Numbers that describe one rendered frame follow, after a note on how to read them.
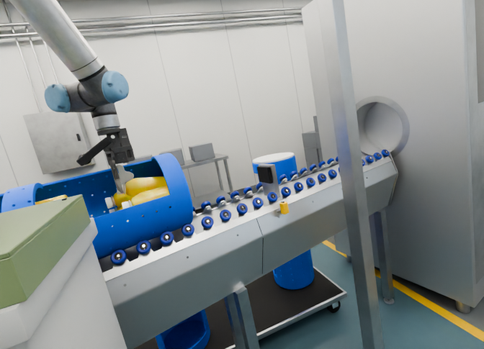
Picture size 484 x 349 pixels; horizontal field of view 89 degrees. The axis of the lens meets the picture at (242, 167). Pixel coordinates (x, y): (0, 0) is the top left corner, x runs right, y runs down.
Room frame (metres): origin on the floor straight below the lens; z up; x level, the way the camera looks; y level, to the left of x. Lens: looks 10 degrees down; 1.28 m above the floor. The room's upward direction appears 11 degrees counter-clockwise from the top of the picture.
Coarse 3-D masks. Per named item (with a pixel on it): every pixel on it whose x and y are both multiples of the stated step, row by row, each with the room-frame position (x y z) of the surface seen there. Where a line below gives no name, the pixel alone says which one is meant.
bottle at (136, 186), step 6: (132, 180) 0.84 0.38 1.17; (138, 180) 0.84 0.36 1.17; (144, 180) 0.84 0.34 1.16; (150, 180) 0.85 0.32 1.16; (156, 180) 0.86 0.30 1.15; (162, 180) 0.86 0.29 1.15; (126, 186) 0.82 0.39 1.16; (132, 186) 0.82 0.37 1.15; (138, 186) 0.82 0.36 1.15; (144, 186) 0.83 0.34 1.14; (150, 186) 0.84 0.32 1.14; (156, 186) 0.85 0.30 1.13; (126, 192) 0.82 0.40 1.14; (132, 192) 0.82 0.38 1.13; (138, 192) 0.82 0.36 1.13
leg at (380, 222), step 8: (376, 216) 1.38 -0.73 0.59; (384, 216) 1.37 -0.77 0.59; (376, 224) 1.39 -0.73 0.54; (384, 224) 1.37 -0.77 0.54; (376, 232) 1.39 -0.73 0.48; (384, 232) 1.36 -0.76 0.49; (384, 240) 1.36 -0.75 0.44; (384, 248) 1.36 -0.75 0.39; (384, 256) 1.36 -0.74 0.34; (384, 264) 1.37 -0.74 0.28; (384, 272) 1.37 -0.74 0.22; (384, 280) 1.38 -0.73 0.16; (392, 280) 1.37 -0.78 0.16; (384, 288) 1.38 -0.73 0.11; (392, 288) 1.37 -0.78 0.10; (384, 296) 1.39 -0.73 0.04; (392, 296) 1.37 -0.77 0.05
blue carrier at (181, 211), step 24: (144, 168) 0.97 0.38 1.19; (168, 168) 0.82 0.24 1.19; (24, 192) 0.67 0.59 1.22; (48, 192) 0.82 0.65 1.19; (72, 192) 0.86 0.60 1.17; (96, 192) 0.91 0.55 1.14; (96, 216) 0.90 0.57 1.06; (120, 216) 0.70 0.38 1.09; (144, 216) 0.73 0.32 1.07; (168, 216) 0.77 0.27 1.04; (192, 216) 0.83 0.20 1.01; (96, 240) 0.67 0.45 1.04; (120, 240) 0.71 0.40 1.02
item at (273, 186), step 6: (258, 168) 1.14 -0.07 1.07; (264, 168) 1.09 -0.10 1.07; (270, 168) 1.08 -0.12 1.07; (258, 174) 1.15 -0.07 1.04; (264, 174) 1.10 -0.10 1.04; (270, 174) 1.08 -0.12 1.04; (276, 174) 1.08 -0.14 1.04; (264, 180) 1.11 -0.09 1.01; (270, 180) 1.07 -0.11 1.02; (276, 180) 1.08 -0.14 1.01; (264, 186) 1.14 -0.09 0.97; (270, 186) 1.10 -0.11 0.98; (276, 186) 1.08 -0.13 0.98; (264, 192) 1.15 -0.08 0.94; (276, 192) 1.07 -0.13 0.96
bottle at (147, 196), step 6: (162, 186) 0.80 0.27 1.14; (144, 192) 0.77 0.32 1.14; (150, 192) 0.77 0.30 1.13; (156, 192) 0.77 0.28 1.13; (162, 192) 0.77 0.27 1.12; (168, 192) 0.78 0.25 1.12; (132, 198) 0.76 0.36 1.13; (138, 198) 0.75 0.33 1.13; (144, 198) 0.75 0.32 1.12; (150, 198) 0.75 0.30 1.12; (156, 198) 0.76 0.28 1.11; (132, 204) 0.74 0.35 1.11
